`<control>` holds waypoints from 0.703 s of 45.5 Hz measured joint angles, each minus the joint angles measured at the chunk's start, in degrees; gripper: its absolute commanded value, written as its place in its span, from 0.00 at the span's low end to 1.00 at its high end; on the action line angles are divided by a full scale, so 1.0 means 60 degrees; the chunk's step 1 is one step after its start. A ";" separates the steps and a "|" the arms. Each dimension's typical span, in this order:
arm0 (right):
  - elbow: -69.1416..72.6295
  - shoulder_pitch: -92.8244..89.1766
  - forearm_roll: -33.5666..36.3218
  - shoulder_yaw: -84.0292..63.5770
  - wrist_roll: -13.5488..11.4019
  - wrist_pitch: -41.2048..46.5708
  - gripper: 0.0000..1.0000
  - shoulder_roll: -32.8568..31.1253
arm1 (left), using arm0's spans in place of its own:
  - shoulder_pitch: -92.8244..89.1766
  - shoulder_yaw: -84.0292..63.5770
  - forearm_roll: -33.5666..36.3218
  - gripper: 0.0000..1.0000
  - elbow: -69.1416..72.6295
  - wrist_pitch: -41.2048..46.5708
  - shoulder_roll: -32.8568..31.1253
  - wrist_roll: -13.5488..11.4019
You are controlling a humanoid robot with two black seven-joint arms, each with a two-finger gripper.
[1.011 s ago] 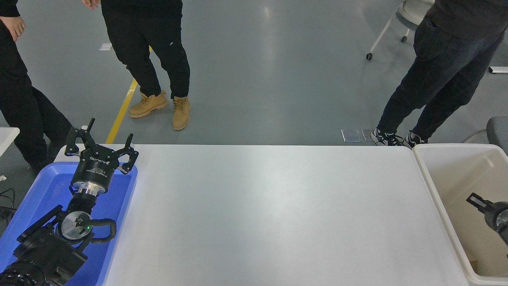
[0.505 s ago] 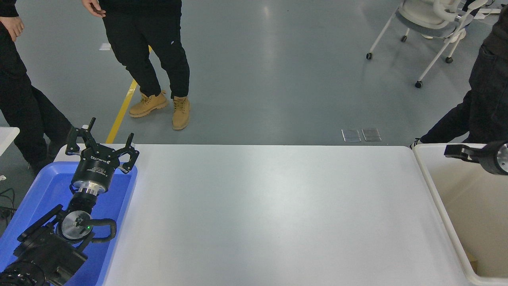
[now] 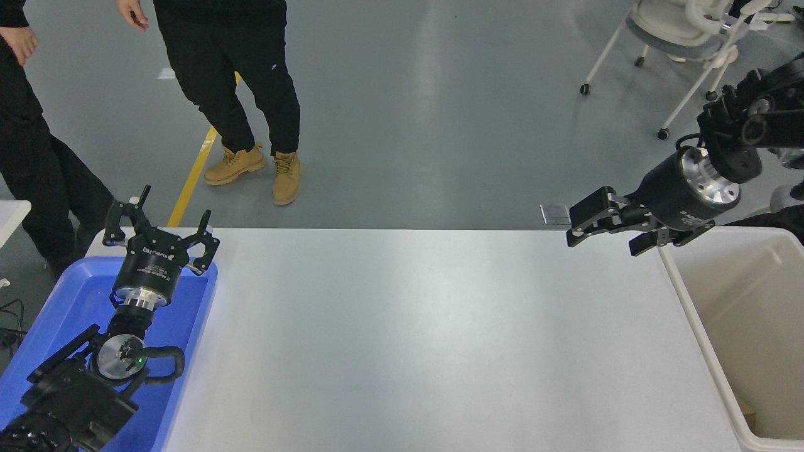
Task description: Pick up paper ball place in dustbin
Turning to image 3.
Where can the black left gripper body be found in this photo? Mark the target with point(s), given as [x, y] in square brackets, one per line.
[151, 267]

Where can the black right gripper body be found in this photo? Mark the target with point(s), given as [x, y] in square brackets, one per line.
[666, 198]

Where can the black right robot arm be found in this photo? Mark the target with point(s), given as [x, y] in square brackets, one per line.
[747, 125]

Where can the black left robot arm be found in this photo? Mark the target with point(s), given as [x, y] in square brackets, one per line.
[69, 395]

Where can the person's hand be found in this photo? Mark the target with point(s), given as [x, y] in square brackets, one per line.
[133, 14]
[20, 44]

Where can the clear floor plate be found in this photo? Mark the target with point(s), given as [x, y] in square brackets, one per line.
[555, 215]

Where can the blue plastic tray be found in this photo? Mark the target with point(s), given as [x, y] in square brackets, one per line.
[69, 295]

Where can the person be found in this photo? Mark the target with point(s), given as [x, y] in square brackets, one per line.
[31, 169]
[232, 63]

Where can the small white side table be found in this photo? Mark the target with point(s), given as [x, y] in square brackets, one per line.
[11, 216]

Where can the large pale plastic bin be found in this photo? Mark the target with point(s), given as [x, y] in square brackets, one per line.
[754, 326]

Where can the white wheeled office chair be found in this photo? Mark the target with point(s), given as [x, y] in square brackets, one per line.
[678, 25]

